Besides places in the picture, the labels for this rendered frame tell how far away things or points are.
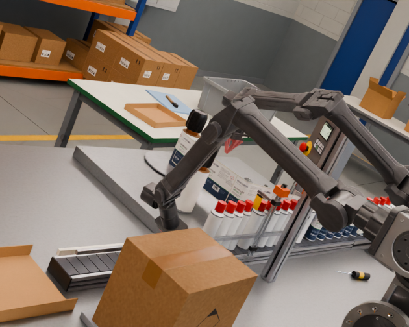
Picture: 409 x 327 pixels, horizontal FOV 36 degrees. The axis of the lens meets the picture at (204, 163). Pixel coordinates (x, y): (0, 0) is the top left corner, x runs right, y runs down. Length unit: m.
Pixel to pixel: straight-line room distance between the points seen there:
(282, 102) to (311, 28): 8.68
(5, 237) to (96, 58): 4.53
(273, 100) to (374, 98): 5.84
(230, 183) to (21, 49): 3.81
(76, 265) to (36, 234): 0.24
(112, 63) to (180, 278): 4.84
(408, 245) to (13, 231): 1.21
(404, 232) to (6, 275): 1.07
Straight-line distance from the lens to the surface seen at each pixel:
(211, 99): 4.38
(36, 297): 1.84
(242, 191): 2.62
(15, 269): 1.92
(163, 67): 6.22
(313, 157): 2.34
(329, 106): 1.92
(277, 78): 10.94
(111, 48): 6.32
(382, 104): 7.89
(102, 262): 2.00
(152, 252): 1.64
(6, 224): 2.12
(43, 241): 2.10
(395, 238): 1.48
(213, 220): 2.23
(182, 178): 1.88
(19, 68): 6.06
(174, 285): 1.57
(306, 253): 2.83
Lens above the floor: 1.87
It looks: 18 degrees down
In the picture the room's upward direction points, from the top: 24 degrees clockwise
